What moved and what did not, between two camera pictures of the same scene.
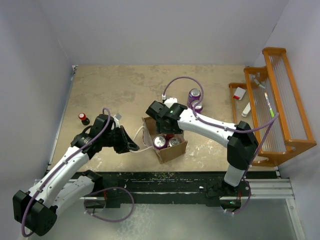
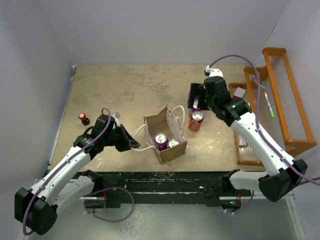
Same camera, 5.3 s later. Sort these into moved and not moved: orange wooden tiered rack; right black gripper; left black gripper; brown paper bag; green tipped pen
Moved: right black gripper
Not moved: green tipped pen; orange wooden tiered rack; brown paper bag; left black gripper
